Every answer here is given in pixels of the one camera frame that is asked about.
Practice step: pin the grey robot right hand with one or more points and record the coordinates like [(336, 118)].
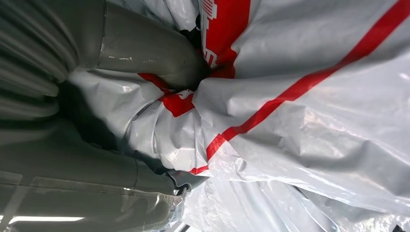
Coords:
[(80, 179)]

